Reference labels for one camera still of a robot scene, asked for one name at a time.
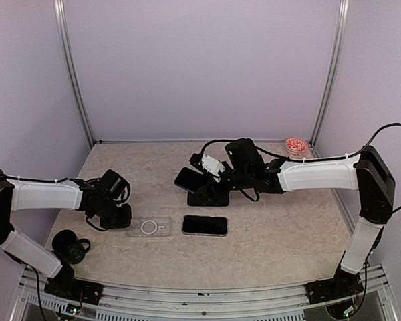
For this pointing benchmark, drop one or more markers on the right aluminium frame post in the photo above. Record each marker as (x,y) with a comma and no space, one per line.
(338,42)

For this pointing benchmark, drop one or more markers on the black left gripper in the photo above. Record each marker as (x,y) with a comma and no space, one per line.
(124,221)

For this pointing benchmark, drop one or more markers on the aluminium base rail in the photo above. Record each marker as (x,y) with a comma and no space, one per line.
(282,302)

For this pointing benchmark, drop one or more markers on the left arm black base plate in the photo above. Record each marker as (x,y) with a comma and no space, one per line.
(77,290)

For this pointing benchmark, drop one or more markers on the aluminium frame post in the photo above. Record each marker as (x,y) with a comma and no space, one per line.
(338,42)
(64,37)

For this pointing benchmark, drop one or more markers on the red patterned small bowl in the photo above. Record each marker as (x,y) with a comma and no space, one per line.
(296,146)

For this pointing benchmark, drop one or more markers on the black phone with purple edge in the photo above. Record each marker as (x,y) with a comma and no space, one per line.
(190,180)

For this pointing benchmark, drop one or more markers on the left aluminium frame post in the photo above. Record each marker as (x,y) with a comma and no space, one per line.
(64,37)

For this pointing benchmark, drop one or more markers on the black smartphone with teal edge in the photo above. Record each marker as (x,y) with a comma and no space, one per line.
(205,199)

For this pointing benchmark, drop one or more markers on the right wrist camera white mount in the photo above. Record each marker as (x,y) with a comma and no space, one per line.
(208,164)

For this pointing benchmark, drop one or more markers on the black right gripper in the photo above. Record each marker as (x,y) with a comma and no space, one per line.
(212,188)

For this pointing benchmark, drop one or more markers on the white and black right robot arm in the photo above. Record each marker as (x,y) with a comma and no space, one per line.
(363,171)

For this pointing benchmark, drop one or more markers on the black mug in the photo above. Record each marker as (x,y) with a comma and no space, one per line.
(72,249)

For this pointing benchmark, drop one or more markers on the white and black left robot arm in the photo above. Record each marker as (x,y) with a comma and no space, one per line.
(104,197)

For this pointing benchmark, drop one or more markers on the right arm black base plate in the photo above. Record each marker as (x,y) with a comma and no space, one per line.
(330,289)

